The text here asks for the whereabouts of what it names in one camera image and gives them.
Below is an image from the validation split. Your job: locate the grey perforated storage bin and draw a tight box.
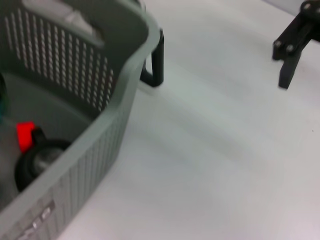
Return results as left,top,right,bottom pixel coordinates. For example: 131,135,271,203
0,0,165,240

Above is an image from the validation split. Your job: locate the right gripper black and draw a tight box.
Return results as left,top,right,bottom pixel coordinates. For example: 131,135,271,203
271,0,320,90

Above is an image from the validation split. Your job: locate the glass carafe with black handle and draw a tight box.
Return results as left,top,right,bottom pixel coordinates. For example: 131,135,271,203
139,27,166,88

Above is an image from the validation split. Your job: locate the tall orange-red block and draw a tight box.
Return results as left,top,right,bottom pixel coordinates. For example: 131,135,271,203
15,121,36,154

